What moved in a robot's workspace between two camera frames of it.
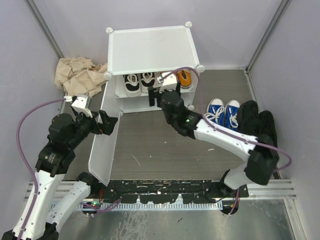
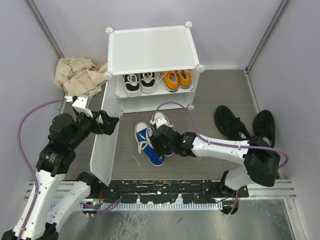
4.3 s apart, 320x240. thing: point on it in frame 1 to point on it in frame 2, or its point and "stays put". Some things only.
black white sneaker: [132, 85] stays put
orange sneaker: [157, 84] to [170, 80]
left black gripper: [106, 119] stays put
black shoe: [267, 125] stays put
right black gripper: [153, 93] to [156, 142]
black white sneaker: [147, 80] stays put
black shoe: [248, 121] to [229, 125]
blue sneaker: [231, 112] to [160, 115]
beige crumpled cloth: [80, 75] stays put
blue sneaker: [215, 111] to [143, 132]
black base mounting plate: [167, 192] stays put
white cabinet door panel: [102, 157] stays put
